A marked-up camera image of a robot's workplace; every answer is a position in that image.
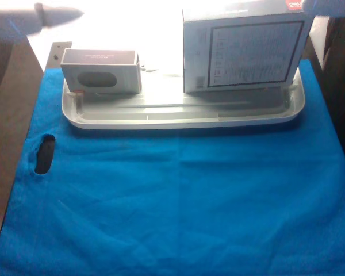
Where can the blue cloth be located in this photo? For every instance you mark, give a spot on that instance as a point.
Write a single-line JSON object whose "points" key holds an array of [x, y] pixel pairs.
{"points": [[172, 201]]}

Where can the white blue labelled box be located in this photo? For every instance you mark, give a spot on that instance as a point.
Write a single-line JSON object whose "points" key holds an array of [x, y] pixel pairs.
{"points": [[247, 57]]}

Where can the white plastic lid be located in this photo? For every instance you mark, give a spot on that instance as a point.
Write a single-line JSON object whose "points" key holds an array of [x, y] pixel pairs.
{"points": [[175, 118]]}

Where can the grey box with maroon label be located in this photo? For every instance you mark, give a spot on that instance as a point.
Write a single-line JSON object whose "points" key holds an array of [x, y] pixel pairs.
{"points": [[126, 83]]}

